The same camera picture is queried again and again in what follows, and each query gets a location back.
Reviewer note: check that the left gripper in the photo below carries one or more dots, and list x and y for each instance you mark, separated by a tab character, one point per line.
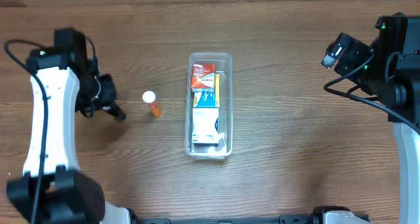
107	99

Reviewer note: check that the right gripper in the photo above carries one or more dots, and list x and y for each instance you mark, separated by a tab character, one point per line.
348	64

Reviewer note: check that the black bottle white cap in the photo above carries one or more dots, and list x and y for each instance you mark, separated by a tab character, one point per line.
115	111

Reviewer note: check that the orange bottle white cap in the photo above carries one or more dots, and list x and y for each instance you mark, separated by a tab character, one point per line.
149	97

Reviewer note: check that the blue VapoDrops box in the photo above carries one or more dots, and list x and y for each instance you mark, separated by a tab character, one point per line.
208	99

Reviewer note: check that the red white medicine box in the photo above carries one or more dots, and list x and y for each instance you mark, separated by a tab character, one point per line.
203	77

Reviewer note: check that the white blue medicine box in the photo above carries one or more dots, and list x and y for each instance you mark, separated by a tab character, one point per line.
205	125

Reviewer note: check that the clear plastic container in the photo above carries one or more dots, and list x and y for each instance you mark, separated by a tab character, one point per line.
224	67

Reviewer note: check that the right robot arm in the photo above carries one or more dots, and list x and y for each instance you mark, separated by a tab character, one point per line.
385	75

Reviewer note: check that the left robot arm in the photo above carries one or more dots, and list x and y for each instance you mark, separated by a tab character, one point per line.
66	80

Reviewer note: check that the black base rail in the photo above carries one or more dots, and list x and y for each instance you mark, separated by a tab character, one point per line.
282	219

